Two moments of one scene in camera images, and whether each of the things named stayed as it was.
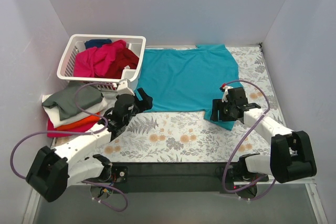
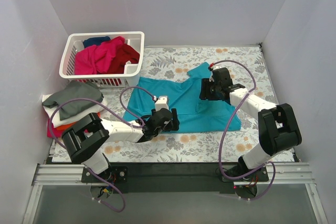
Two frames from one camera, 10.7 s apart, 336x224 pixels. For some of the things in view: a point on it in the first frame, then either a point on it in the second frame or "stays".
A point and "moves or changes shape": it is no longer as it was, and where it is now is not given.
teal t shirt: (188, 80) moves or changes shape
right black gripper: (221, 110) → (205, 89)
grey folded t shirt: (87, 96) stays
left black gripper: (137, 103) → (172, 120)
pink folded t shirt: (50, 128) stays
